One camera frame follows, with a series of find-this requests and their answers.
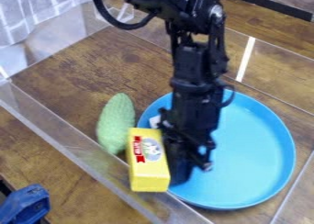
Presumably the clear acrylic enclosure wall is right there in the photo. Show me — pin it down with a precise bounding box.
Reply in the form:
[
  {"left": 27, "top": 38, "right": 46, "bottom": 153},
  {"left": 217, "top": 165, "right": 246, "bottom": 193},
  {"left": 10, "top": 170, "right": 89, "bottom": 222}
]
[{"left": 0, "top": 0, "right": 314, "bottom": 224}]

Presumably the clear acrylic corner bracket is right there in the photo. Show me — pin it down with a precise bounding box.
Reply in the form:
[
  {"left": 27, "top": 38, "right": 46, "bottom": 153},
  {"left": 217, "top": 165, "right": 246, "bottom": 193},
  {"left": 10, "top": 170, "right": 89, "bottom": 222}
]
[{"left": 94, "top": 0, "right": 136, "bottom": 30}]

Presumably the grey checked cloth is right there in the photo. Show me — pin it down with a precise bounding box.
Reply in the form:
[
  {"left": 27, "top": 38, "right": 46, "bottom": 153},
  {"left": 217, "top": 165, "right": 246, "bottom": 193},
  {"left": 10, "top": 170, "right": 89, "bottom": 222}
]
[{"left": 0, "top": 0, "right": 91, "bottom": 48}]

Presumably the blue clamp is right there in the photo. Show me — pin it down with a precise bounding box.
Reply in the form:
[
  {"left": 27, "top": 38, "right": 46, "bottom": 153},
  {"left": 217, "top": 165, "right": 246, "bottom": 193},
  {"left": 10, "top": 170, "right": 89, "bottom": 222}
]
[{"left": 0, "top": 184, "right": 51, "bottom": 224}]

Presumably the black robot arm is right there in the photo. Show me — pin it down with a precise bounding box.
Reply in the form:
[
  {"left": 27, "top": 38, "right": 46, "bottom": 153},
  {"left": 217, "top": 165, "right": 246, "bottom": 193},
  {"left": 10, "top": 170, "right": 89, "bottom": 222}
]
[{"left": 126, "top": 0, "right": 229, "bottom": 185}]

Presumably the green bitter gourd toy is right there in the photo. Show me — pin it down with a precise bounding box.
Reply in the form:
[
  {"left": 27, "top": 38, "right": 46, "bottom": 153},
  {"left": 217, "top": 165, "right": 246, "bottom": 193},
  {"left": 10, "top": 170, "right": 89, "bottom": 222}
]
[{"left": 97, "top": 93, "right": 136, "bottom": 155}]

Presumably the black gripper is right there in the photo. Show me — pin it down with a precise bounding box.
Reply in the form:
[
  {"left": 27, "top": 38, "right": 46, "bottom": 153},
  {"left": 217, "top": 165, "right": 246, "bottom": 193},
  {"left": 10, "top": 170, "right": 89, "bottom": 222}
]
[{"left": 157, "top": 79, "right": 226, "bottom": 185}]

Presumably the blue round tray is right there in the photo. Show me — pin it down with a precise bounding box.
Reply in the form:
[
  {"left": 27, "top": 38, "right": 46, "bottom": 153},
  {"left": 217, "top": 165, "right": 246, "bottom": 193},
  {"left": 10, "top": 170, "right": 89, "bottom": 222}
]
[{"left": 137, "top": 89, "right": 297, "bottom": 211}]

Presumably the yellow butter brick toy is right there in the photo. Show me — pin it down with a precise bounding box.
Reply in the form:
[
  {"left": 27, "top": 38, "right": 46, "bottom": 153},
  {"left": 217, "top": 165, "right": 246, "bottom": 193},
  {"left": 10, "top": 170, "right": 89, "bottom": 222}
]
[{"left": 128, "top": 128, "right": 172, "bottom": 192}]

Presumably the black cable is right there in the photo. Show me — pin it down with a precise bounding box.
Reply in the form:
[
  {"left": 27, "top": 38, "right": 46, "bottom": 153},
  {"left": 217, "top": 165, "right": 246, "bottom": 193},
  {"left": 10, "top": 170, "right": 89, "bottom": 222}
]
[{"left": 89, "top": 0, "right": 158, "bottom": 31}]

